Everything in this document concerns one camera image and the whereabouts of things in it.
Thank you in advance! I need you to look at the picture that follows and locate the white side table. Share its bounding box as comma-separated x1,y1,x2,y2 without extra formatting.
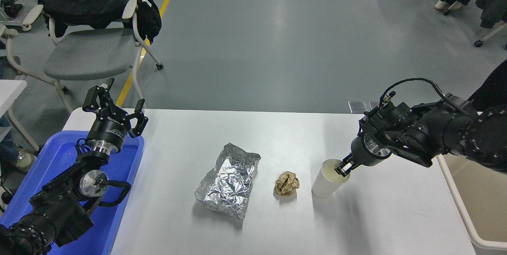
0,80,40,153

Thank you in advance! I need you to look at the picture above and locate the white paper cup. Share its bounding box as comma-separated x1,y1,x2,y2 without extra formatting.
311,159,351,200

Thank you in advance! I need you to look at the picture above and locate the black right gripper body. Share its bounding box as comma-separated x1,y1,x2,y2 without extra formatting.
351,135,387,167

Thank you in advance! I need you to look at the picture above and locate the grey seat office chair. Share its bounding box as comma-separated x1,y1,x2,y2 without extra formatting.
6,0,165,113

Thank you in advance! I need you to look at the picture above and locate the white chair frame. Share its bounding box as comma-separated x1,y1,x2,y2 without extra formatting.
0,4,44,34

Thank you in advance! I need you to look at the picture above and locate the black floor caster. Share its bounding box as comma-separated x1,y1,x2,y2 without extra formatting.
0,190,13,213

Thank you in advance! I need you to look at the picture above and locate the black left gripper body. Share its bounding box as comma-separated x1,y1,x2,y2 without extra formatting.
86,112,132,149

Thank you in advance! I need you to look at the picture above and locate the large pale plastic bin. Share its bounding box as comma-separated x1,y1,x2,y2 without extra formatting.
436,154,507,251

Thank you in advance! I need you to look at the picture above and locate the blue plastic tray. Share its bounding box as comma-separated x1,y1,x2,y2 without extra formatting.
0,130,145,255

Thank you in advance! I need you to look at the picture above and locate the crumpled tan paper ball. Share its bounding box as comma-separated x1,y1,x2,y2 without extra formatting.
274,171,300,197

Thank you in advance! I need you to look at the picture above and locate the crumpled silver foil tray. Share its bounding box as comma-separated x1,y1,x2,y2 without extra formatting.
195,143,262,219

